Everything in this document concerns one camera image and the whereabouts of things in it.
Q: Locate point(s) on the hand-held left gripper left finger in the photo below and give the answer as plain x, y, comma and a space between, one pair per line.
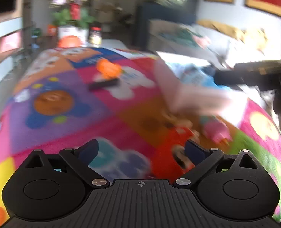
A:
88, 153

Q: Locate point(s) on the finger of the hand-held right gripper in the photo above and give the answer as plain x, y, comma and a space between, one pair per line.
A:
228, 78

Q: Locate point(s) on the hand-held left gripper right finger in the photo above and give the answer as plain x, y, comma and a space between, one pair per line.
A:
196, 150

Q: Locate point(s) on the blue snack bag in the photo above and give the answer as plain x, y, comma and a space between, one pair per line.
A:
197, 76

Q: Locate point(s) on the pink cardboard box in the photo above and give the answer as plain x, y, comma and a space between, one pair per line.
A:
192, 99

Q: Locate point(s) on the pink and green toy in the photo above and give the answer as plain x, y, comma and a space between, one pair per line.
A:
215, 129

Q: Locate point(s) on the colourful play mat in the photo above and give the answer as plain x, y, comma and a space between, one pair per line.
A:
59, 123

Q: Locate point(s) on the pink garment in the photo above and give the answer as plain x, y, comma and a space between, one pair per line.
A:
203, 42

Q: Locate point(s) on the yellow cushion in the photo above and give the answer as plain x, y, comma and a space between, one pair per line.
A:
226, 29

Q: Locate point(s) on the green garment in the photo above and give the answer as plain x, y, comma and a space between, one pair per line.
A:
185, 38

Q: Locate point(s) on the black remote control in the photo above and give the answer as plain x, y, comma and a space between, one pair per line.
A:
103, 85

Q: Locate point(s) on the orange plastic toy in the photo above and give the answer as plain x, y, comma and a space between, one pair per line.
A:
108, 68

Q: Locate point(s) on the glass fish tank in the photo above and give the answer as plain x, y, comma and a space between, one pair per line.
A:
169, 11

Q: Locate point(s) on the orange pumpkin bucket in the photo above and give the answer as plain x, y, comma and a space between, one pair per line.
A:
69, 41

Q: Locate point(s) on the clear jar with red lid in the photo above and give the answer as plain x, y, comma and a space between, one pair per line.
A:
95, 36

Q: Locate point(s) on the pink paper gift bag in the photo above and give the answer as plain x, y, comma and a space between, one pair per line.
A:
11, 42

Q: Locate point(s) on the potted purple orchid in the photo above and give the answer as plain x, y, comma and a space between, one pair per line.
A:
74, 11

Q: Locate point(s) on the white TV cabinet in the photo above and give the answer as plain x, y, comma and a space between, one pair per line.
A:
2, 28

